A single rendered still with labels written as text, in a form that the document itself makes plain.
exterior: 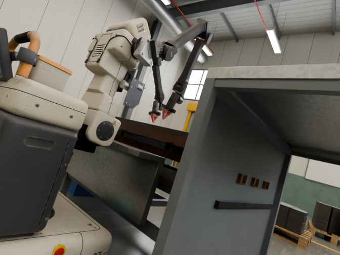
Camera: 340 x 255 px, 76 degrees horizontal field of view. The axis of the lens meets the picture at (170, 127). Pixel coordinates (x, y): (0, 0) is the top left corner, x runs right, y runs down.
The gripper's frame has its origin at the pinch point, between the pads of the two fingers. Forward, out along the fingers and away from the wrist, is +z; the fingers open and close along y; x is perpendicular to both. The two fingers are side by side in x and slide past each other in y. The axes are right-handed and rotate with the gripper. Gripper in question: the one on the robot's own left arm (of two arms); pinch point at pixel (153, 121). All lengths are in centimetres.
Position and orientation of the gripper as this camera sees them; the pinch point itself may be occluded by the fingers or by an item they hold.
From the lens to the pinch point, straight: 198.4
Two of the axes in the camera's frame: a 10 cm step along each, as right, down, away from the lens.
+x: -6.1, -2.8, -7.4
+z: -1.2, 9.6, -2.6
